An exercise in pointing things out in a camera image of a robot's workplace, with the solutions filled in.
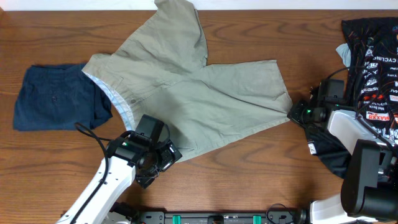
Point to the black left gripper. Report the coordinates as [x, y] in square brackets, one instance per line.
[169, 160]

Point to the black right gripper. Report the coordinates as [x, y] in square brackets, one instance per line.
[293, 114]

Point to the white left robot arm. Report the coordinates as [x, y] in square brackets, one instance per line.
[129, 158]

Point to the folded navy blue shorts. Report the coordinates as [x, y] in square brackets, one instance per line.
[55, 97]

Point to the khaki shorts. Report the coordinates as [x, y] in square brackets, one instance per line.
[161, 70]

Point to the black printed cycling jersey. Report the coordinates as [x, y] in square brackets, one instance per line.
[371, 50]

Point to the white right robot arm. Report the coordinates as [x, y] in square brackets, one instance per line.
[368, 192]

